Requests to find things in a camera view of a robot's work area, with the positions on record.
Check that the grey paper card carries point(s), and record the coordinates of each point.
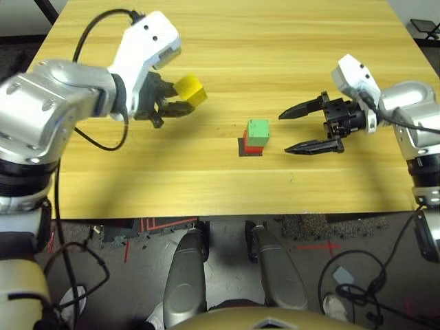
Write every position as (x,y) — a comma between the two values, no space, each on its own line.
(343,274)

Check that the grey right robot leg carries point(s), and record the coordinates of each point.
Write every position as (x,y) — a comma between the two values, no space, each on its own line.
(278,275)

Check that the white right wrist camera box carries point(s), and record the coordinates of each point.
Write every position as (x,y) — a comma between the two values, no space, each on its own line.
(354,75)

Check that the black metal frame bar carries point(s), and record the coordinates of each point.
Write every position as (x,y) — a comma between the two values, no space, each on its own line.
(46,10)

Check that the black square marker pad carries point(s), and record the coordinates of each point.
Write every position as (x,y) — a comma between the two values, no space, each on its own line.
(240,151)

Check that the yellow wooden block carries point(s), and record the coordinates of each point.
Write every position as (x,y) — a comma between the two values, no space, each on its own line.
(190,87)

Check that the red wooden block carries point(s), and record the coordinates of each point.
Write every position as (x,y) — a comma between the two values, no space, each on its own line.
(252,149)

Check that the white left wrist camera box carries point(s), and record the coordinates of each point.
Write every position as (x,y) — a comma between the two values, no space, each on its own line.
(148,38)

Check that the black mesh stool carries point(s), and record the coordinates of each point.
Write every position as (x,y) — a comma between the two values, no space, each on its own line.
(426,25)

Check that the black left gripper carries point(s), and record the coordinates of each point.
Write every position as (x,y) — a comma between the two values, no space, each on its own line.
(149,99)

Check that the red tape strip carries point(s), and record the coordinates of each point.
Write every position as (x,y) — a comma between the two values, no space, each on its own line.
(126,252)

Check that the gold robot torso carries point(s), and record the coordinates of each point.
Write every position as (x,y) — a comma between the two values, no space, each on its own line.
(268,319)

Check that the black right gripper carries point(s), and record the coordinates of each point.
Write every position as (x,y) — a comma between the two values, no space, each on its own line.
(343,118)

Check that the grey robot leg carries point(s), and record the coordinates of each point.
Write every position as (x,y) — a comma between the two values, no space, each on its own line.
(187,275)
(278,275)

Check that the green wooden block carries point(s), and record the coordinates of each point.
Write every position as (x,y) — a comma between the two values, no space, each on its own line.
(258,132)

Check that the grey speckled carpet piece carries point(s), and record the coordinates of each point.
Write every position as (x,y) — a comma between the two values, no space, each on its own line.
(326,225)

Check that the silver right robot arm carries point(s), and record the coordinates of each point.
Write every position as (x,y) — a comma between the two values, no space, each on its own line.
(409,96)

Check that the black mat with red lines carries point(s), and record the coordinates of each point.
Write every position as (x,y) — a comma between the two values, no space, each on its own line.
(168,225)

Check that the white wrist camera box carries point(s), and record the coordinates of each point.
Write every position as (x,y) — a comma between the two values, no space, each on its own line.
(148,38)
(354,75)

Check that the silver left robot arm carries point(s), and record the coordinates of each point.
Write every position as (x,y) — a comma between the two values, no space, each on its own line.
(51,96)

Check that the grey left robot leg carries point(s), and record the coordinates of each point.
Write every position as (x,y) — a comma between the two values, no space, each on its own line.
(187,275)

